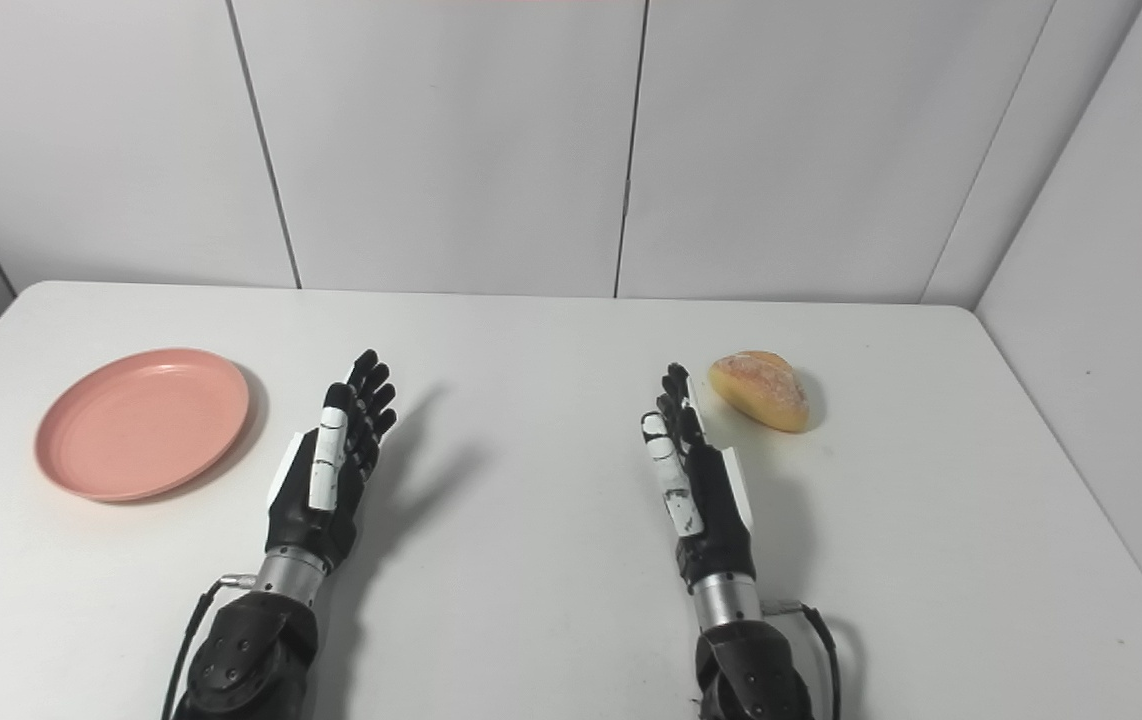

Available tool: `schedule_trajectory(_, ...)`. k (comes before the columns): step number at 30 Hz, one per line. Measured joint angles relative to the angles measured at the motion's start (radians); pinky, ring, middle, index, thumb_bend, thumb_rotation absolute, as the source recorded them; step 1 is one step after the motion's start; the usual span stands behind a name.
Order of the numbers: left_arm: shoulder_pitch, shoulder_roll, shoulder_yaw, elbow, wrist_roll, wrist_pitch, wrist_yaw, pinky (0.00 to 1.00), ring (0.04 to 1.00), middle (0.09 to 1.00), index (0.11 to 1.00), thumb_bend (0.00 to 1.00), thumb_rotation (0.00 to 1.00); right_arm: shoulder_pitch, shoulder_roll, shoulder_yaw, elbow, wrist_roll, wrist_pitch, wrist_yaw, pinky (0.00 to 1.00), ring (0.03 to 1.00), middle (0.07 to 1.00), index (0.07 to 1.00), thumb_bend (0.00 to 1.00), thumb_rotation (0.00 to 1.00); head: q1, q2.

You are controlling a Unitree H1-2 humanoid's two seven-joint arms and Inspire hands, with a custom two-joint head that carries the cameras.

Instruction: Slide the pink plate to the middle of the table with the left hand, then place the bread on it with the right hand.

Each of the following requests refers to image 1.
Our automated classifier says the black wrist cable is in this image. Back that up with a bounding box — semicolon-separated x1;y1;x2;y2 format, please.
766;600;844;720
162;573;258;720

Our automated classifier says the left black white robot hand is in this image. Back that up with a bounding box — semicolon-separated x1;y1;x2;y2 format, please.
265;349;399;574

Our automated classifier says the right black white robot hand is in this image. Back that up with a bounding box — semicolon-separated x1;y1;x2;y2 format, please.
641;362;758;594

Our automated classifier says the golden bread roll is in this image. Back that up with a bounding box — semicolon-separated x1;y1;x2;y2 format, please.
709;350;812;434

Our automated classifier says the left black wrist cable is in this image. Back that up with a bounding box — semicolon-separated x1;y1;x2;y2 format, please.
162;573;258;720

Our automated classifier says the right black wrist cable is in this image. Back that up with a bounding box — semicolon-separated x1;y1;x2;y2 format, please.
766;600;844;720

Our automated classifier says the pink round plate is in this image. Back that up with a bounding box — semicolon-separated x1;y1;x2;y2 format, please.
34;348;252;502

